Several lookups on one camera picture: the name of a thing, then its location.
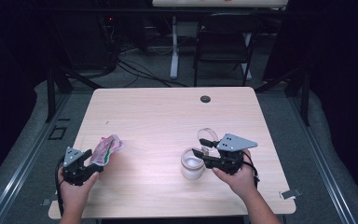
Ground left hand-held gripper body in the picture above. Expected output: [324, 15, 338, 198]
[62, 147, 91, 187]

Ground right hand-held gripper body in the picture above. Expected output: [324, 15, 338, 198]
[213, 133, 259, 175]

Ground clear glass jar with lid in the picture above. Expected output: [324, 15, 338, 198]
[180, 127, 220, 181]

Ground red and white plastic bag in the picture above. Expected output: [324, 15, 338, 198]
[89, 133, 125, 167]

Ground person's right hand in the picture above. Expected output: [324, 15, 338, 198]
[212, 148, 259, 200]

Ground person's left hand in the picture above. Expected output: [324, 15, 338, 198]
[57, 167, 101, 216]

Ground black tape square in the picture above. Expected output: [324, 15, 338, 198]
[47, 124, 68, 141]

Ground black metal stand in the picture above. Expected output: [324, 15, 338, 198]
[45, 64, 103, 123]
[255, 66, 311, 127]

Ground white-legged table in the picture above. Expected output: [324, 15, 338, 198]
[151, 0, 290, 81]

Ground black folding chair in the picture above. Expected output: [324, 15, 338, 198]
[193, 12, 264, 88]

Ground left hand-held gripper black cable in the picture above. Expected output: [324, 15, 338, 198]
[54, 155, 66, 216]

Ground hand-held gripper black cable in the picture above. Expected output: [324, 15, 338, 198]
[54, 155, 66, 216]
[241, 160, 260, 189]

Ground right hand-held gripper black cable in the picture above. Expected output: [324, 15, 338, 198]
[241, 160, 260, 189]

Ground black floor cables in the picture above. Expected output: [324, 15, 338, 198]
[116, 59, 189, 89]

